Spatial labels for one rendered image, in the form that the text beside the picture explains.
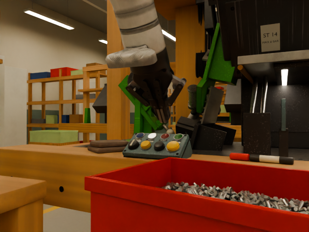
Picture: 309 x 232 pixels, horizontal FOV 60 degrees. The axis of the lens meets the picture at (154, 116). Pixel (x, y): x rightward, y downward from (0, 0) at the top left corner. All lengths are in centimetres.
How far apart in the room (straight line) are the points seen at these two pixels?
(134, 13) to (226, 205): 32
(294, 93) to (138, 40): 61
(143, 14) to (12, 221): 50
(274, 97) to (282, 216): 72
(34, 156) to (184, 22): 85
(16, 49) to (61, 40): 182
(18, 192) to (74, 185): 17
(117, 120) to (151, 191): 110
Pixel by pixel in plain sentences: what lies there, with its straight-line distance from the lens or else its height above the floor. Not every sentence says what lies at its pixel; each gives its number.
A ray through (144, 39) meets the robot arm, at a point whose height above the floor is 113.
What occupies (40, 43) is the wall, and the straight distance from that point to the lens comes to 961.
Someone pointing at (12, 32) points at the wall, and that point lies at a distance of 909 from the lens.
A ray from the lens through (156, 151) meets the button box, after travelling 62.
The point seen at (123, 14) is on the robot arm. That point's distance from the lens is 46.
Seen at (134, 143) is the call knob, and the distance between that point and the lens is 65.
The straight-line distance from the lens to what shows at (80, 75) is 653.
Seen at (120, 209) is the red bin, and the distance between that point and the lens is 34.
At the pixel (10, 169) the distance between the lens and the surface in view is 95.
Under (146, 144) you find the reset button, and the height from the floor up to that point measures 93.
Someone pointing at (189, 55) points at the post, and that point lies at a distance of 125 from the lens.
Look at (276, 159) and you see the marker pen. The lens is 62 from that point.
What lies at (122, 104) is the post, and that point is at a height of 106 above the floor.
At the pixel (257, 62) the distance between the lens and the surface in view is 62.
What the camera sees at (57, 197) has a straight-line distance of 82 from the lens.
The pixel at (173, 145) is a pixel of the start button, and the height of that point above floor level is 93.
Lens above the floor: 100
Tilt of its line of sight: level
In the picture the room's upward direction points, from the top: straight up
